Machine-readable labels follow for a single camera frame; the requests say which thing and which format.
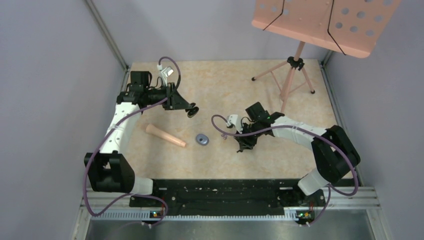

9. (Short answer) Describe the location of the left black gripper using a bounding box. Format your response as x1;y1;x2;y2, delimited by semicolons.
144;82;192;110

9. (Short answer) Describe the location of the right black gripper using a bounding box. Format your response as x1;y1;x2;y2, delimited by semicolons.
234;121;263;151

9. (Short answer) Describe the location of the black earbud charging case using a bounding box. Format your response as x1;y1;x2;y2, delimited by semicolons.
185;106;200;118

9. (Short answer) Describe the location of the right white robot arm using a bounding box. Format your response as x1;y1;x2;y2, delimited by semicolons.
226;102;361;206

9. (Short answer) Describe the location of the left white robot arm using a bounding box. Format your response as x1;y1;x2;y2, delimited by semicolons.
84;71;199;207

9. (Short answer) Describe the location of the grey earbud charging case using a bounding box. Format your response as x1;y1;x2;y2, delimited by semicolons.
195;133;210;146

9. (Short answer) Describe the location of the pink tapered wooden leg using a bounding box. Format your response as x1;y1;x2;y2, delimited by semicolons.
145;124;187;148

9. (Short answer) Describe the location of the pink music stand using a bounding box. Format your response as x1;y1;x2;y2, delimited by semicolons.
251;0;402;114

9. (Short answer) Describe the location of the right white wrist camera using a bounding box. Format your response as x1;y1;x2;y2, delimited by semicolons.
226;114;243;133

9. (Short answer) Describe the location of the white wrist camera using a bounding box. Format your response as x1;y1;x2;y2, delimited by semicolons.
226;114;243;133
157;64;174;86

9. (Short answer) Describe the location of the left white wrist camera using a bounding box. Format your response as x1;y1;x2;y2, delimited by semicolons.
157;64;174;86

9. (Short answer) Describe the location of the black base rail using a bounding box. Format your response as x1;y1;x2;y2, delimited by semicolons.
129;178;327;218

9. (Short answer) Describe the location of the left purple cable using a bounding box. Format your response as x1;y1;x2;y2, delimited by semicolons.
82;56;182;229

